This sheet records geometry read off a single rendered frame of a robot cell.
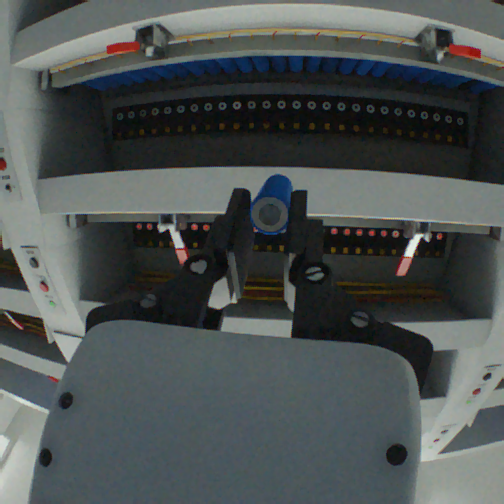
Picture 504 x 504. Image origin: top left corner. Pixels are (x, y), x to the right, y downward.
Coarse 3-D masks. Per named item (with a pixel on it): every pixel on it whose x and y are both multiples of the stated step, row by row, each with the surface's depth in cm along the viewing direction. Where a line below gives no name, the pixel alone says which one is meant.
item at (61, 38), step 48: (96, 0) 22; (144, 0) 22; (192, 0) 21; (240, 0) 21; (288, 0) 21; (336, 0) 20; (384, 0) 19; (432, 0) 18; (480, 0) 17; (48, 48) 24; (96, 48) 27; (480, 48) 21; (48, 96) 33; (144, 96) 43; (192, 96) 42; (384, 96) 38; (432, 96) 37
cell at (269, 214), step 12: (276, 180) 17; (288, 180) 19; (264, 192) 14; (276, 192) 14; (288, 192) 16; (252, 204) 14; (264, 204) 14; (276, 204) 14; (288, 204) 14; (252, 216) 14; (264, 216) 14; (276, 216) 14; (264, 228) 14; (276, 228) 14
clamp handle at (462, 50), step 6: (438, 48) 21; (444, 48) 20; (450, 48) 18; (456, 48) 17; (462, 48) 17; (468, 48) 16; (474, 48) 16; (438, 54) 22; (456, 54) 18; (462, 54) 17; (468, 54) 16; (474, 54) 16; (480, 54) 16; (438, 60) 22; (444, 60) 22
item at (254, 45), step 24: (168, 48) 28; (192, 48) 28; (216, 48) 27; (240, 48) 27; (264, 48) 27; (288, 48) 27; (312, 48) 26; (336, 48) 26; (360, 48) 26; (384, 48) 25; (408, 48) 25; (72, 72) 30; (96, 72) 30; (120, 72) 31; (456, 72) 25; (480, 72) 24
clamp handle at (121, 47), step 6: (120, 42) 19; (126, 42) 20; (132, 42) 21; (138, 42) 22; (108, 48) 19; (114, 48) 19; (120, 48) 19; (126, 48) 20; (132, 48) 21; (138, 48) 22; (144, 48) 25; (150, 48) 25; (108, 54) 20; (150, 54) 25
